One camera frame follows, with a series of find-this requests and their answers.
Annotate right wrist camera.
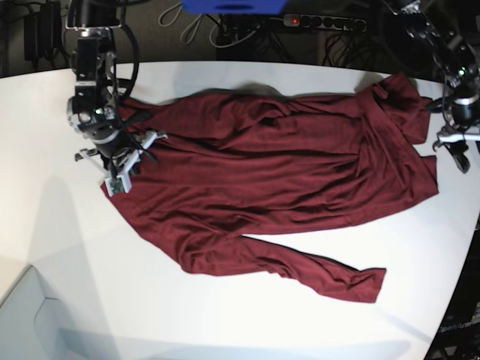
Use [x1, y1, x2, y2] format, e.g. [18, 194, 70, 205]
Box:
[103, 175, 132, 197]

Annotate white bin corner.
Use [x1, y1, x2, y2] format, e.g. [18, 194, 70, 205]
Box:
[1, 266, 84, 360]

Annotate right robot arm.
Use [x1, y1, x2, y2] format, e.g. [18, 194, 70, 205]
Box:
[66, 1, 167, 196]

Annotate white cable loops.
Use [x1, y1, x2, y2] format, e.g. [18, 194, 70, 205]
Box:
[157, 3, 263, 49]

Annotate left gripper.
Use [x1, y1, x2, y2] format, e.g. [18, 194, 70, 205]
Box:
[432, 124, 479, 173]

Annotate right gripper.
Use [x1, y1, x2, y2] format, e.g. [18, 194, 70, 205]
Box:
[74, 129, 167, 181]

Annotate dark red t-shirt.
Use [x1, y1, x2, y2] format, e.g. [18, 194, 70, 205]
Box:
[109, 74, 438, 303]

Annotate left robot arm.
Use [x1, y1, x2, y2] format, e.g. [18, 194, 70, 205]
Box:
[383, 1, 479, 173]

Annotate black box on floor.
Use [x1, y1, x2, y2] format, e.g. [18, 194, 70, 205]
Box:
[23, 1, 62, 62]

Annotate blue box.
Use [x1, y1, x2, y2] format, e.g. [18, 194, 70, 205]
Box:
[181, 0, 287, 14]

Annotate black power strip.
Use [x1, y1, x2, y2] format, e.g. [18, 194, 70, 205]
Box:
[281, 14, 368, 33]

